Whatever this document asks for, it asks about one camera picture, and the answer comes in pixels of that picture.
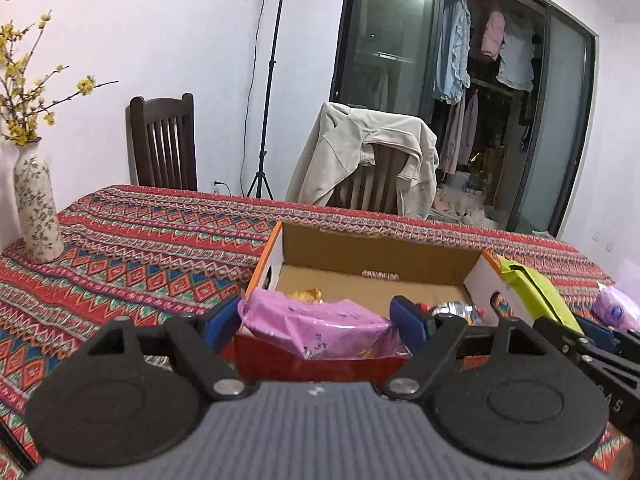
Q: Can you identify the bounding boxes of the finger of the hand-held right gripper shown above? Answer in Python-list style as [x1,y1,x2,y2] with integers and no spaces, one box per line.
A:
[532,316,595,362]
[574,314,628,357]

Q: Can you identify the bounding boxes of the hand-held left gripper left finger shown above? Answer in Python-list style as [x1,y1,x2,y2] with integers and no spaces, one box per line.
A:
[87,294,250,402]

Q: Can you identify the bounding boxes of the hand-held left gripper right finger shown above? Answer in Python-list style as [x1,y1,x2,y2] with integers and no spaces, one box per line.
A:
[382,294,552,404]

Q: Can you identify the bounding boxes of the green snack packet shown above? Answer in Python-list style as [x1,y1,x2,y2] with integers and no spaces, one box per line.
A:
[497,257,585,336]

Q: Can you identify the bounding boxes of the red orange cardboard box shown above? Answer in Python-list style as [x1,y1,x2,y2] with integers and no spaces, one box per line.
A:
[234,219,537,387]

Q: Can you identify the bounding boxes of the white orange snack packet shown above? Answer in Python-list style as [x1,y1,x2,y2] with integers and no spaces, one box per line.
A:
[286,287,324,306]

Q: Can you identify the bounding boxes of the pink snack packet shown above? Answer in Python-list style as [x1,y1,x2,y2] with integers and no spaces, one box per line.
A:
[237,287,412,362]

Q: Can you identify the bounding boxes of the purple tissue pack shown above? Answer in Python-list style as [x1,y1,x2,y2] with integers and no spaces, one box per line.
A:
[593,282,640,332]

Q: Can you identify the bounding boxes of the silver snack packet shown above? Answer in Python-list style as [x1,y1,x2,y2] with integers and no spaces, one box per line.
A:
[431,300,487,327]

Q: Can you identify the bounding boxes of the patterned red tablecloth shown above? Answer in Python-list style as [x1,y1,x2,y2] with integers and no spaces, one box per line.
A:
[0,184,640,480]

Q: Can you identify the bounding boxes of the brown chair under jacket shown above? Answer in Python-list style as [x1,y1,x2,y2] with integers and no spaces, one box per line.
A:
[325,142,402,214]

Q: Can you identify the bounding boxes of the beige jacket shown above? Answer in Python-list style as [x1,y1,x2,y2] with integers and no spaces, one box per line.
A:
[285,101,441,221]

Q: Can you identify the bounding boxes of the dark wooden chair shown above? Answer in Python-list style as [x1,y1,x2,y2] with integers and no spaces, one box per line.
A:
[127,92,199,192]

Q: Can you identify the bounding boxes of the grey hanging garment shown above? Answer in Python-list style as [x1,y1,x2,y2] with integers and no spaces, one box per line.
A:
[440,87,481,176]

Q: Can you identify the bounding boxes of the floral ceramic vase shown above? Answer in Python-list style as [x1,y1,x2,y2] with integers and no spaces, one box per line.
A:
[13,141,66,264]

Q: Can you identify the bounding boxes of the studio light stand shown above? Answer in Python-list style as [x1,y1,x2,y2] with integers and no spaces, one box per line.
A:
[244,0,302,200]

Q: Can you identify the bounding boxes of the glass sliding door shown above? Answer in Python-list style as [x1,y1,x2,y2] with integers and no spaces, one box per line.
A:
[330,0,599,239]

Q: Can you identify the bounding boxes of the light blue hanging shirt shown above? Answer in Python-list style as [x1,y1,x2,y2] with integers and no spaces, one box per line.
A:
[432,0,474,106]

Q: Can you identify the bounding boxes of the white hanging top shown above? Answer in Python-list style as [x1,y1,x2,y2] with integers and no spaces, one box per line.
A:
[496,20,537,92]

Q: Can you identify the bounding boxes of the pink hanging garment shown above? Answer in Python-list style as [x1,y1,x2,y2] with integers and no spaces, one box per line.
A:
[480,7,507,64]

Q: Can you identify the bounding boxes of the yellow flower branches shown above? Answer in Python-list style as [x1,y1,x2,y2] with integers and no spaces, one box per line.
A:
[0,10,120,149]

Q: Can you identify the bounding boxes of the black lamp cable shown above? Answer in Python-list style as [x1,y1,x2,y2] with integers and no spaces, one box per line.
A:
[239,0,267,192]

